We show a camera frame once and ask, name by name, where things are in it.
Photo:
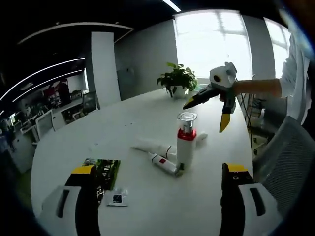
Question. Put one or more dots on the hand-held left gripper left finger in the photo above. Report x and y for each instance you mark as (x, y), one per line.
(83, 196)

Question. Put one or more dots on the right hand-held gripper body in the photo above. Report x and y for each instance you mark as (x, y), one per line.
(222, 76)

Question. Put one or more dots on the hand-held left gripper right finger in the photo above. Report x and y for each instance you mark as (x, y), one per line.
(231, 196)

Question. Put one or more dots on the clear skincare sachet blue square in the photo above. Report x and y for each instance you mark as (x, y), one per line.
(117, 197)

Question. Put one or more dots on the blue green skincare packet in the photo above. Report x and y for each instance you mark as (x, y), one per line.
(108, 172)

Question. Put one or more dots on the red-collar clear-cap skincare bottle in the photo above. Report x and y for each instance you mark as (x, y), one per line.
(185, 150)

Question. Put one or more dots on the white skincare tube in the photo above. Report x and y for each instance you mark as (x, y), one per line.
(152, 146)

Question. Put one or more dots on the white skincare bottle red label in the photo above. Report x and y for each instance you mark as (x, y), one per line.
(165, 163)

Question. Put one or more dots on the green potted plant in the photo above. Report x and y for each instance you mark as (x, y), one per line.
(177, 76)

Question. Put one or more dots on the grey mesh office chair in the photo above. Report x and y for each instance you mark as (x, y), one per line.
(283, 159)

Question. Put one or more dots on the wide ceiling light strip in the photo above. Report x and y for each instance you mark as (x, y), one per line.
(172, 4)

